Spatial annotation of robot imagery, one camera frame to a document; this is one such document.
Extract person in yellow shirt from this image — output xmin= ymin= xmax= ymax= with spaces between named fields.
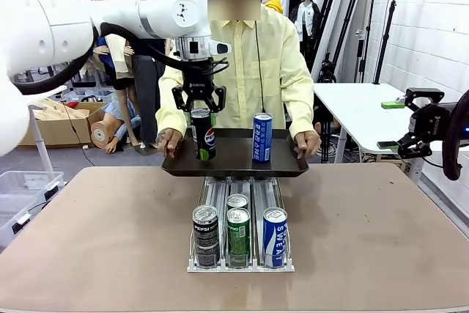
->
xmin=155 ymin=3 xmax=316 ymax=141

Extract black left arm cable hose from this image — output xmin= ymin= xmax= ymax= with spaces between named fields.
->
xmin=12 ymin=22 xmax=186 ymax=96

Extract person's right forearm yellow sleeve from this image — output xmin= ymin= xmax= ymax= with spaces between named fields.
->
xmin=155 ymin=78 xmax=188 ymax=138

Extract green soda can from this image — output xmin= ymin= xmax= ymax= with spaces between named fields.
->
xmin=226 ymin=207 xmax=251 ymax=268
xmin=226 ymin=193 xmax=250 ymax=213

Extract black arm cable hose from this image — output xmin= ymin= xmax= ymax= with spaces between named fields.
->
xmin=12 ymin=22 xmax=186 ymax=96
xmin=441 ymin=88 xmax=469 ymax=182

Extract clear plastic storage bin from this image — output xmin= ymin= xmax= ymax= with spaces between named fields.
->
xmin=0 ymin=170 xmax=65 ymax=215
xmin=0 ymin=194 xmax=40 ymax=250

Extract brown cardboard box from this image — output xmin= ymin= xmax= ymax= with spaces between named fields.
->
xmin=18 ymin=101 xmax=107 ymax=149

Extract mannequin with white jacket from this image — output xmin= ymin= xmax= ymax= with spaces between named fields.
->
xmin=294 ymin=0 xmax=320 ymax=48

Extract person's right hand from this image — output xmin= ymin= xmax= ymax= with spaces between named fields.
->
xmin=155 ymin=128 xmax=184 ymax=160

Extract dark brown serving tray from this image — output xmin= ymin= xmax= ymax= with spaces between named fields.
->
xmin=160 ymin=128 xmax=310 ymax=178

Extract person's left forearm yellow sleeve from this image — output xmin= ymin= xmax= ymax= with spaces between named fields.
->
xmin=287 ymin=81 xmax=316 ymax=138

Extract blue Pocari Sweat can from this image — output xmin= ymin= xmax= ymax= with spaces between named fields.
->
xmin=251 ymin=112 xmax=274 ymax=163
xmin=262 ymin=207 xmax=289 ymax=269

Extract seated mannequin in blue dress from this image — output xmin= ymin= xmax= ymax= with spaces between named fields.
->
xmin=89 ymin=100 xmax=143 ymax=155

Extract black Pepsi can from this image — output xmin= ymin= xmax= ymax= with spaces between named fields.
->
xmin=189 ymin=107 xmax=217 ymax=161
xmin=192 ymin=205 xmax=221 ymax=268

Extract clear can dispenser rack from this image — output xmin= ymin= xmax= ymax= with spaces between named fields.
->
xmin=186 ymin=176 xmax=296 ymax=273

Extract white table with rounded corner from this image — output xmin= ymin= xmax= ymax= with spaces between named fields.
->
xmin=313 ymin=81 xmax=469 ymax=186

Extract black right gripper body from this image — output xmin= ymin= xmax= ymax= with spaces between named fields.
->
xmin=408 ymin=102 xmax=457 ymax=144

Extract thick black tripod stand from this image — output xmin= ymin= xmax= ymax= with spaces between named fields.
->
xmin=372 ymin=0 xmax=399 ymax=85

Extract white desk with white legs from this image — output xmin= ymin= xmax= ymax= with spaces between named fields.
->
xmin=27 ymin=84 xmax=69 ymax=174

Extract thin black light stand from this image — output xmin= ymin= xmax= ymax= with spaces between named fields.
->
xmin=355 ymin=29 xmax=368 ymax=83

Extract mannequin with navy top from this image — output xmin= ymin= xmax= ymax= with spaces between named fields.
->
xmin=106 ymin=0 xmax=176 ymax=155

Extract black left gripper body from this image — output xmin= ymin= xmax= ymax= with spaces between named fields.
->
xmin=181 ymin=59 xmax=217 ymax=108

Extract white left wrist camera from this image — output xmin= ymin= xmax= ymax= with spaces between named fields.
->
xmin=207 ymin=40 xmax=233 ymax=56

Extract person's left hand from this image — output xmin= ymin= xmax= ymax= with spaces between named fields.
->
xmin=292 ymin=130 xmax=322 ymax=160

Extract black leaning stand poles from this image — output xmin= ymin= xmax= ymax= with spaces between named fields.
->
xmin=311 ymin=0 xmax=378 ymax=76

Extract black camera tripod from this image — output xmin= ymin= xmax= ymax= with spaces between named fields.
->
xmin=317 ymin=52 xmax=338 ymax=84

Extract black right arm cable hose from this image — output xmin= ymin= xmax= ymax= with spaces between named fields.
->
xmin=441 ymin=88 xmax=469 ymax=182

